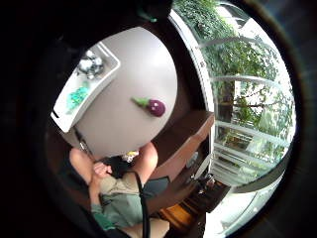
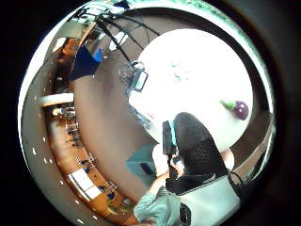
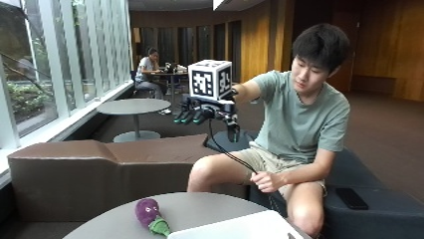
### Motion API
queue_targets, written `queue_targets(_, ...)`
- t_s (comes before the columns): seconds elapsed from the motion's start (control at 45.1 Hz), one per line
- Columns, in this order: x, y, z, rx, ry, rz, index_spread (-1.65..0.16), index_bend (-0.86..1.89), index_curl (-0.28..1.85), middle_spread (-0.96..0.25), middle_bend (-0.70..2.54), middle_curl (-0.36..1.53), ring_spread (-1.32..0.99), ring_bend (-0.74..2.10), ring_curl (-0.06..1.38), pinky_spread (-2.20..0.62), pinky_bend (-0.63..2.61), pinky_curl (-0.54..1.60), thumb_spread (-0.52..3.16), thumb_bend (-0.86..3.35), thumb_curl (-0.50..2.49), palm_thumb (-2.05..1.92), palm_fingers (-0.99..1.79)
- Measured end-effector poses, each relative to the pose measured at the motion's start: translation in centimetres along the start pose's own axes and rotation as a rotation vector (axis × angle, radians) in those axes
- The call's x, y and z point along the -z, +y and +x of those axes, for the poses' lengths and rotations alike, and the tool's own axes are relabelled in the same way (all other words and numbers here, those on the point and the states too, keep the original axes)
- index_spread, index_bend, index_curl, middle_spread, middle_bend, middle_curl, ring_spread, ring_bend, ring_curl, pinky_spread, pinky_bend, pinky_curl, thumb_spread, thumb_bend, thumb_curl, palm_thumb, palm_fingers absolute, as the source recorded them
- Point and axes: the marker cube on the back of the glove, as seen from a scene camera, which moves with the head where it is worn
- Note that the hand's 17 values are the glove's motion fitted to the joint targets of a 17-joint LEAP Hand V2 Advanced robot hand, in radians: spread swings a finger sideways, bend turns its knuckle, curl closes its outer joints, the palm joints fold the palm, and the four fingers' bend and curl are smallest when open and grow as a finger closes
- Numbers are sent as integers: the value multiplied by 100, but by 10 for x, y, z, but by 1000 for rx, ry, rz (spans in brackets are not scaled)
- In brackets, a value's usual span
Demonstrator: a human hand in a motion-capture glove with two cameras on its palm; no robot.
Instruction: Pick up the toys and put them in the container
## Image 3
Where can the dark blue sofa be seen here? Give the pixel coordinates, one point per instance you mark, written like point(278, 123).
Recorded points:
point(379, 212)

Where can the brown leather bench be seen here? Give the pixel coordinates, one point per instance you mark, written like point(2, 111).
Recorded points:
point(88, 172)

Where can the white cube with black markers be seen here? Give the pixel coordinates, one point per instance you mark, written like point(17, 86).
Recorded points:
point(211, 79)

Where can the the person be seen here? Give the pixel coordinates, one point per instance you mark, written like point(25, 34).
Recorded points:
point(301, 122)

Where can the black phone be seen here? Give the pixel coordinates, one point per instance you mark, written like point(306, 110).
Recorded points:
point(351, 198)

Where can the purple eggplant plush toy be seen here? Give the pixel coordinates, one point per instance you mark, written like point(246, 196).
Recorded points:
point(149, 212)

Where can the round grey pedestal table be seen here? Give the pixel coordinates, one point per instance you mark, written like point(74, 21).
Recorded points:
point(132, 107)

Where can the dark table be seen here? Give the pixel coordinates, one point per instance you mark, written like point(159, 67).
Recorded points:
point(171, 74)

